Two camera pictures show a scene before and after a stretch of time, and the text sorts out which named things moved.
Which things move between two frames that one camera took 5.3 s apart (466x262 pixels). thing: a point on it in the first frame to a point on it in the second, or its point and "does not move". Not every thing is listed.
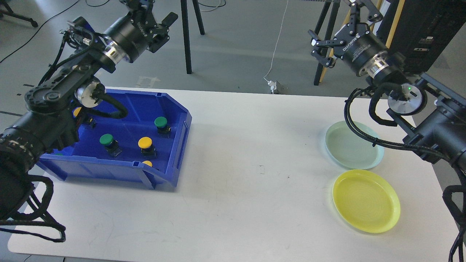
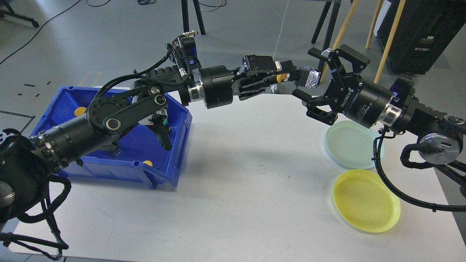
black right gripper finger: x=374 y=15 to x=359 y=61
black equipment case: x=425 y=29 does not move
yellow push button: x=147 y=150 to x=281 y=77
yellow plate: x=366 y=201 does not move
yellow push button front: x=147 y=162 does not move
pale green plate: x=348 y=149 does not move
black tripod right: x=334 y=10 does not move
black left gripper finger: x=143 y=8 to x=266 y=66
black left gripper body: x=138 y=32 to x=215 y=89
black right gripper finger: x=322 y=51 to x=329 y=118
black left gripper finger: x=163 y=28 to x=252 y=87
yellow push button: x=76 y=111 does not move
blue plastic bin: x=147 y=146 does not move
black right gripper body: x=355 y=43 to x=365 y=104
